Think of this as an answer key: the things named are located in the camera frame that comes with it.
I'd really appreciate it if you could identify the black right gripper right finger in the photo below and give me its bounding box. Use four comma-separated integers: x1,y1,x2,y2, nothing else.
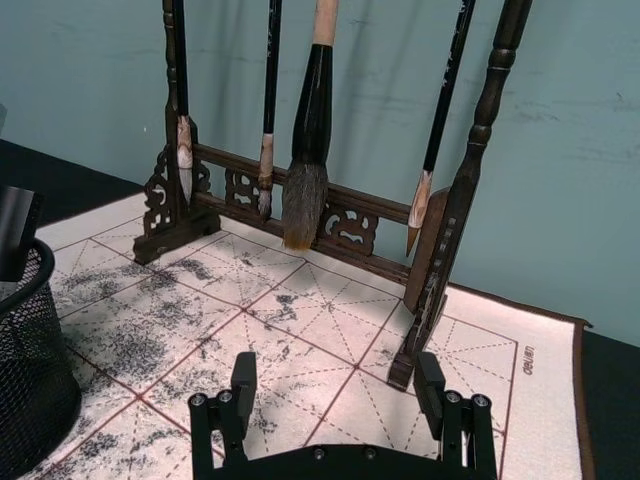
413,352,497,480

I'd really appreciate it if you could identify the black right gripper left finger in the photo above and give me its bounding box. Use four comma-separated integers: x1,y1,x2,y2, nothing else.
188,351,258,470

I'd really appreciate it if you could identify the white gridded calligraphy mat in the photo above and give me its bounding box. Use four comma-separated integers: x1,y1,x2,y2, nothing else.
0,191,595,480

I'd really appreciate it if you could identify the black mesh pen cup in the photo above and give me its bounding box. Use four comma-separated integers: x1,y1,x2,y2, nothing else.
0,234,84,452

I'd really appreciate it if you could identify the dark wooden brush rack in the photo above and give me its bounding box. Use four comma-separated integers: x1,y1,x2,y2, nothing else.
133,0,534,393

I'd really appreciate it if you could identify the large brush with grey bristles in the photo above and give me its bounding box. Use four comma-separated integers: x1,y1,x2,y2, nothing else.
280,0,342,251

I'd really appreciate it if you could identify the black flat object in cup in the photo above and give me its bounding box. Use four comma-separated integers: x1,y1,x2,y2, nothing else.
0,185,46,282

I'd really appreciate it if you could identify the black-handled brush with white tip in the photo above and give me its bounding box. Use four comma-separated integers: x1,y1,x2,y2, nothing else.
169,0,197,208

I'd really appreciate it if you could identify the black-handled brush with brown tip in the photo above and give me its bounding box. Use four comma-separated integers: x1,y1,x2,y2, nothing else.
405,0,477,259

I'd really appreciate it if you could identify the thin black-handled small brush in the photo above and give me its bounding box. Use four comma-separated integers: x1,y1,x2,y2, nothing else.
256,0,284,222

